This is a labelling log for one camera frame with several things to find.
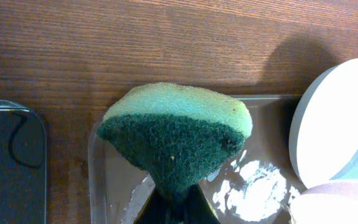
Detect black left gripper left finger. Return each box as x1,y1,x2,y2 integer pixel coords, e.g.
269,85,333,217
134,189,179,224

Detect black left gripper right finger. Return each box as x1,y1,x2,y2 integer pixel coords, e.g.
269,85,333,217
182,184,220,224

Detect pale green plate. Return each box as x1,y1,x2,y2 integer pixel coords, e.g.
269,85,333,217
288,58,358,189

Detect green and yellow sponge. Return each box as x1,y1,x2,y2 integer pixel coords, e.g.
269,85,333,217
97,82,252,201

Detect pink plate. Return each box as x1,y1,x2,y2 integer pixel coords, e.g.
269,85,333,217
288,180,358,224

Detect large brown tray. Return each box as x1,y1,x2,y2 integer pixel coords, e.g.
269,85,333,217
88,95,305,223

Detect small black tray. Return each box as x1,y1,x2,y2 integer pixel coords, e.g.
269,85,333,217
0,100,47,224

